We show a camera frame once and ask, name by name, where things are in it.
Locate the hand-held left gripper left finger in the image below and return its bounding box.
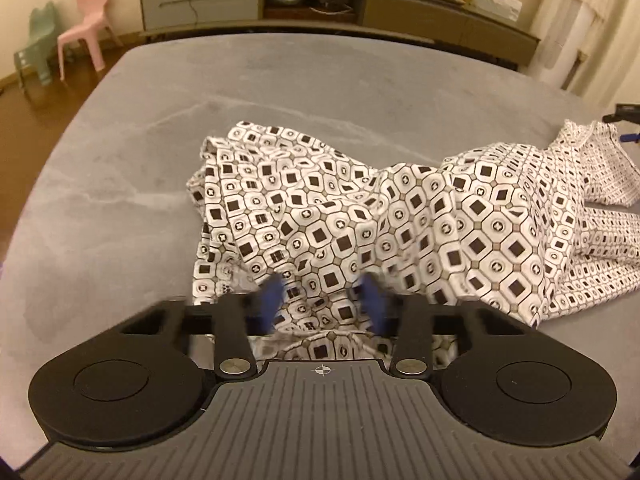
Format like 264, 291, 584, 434
120, 275, 288, 379

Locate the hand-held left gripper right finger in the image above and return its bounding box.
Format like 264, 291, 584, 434
350, 272, 531, 380

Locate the white black-square patterned garment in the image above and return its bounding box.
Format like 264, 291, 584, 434
186, 119, 640, 362

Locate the cream curtain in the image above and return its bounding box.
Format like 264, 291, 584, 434
532, 0, 640, 107

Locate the white box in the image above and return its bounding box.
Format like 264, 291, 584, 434
470, 0, 524, 22

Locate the long grey media cabinet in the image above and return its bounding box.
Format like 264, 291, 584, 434
132, 0, 543, 72

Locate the pink plastic chair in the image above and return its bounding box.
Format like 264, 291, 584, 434
56, 0, 125, 83

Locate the green plastic chair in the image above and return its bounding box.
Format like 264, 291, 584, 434
14, 2, 60, 96

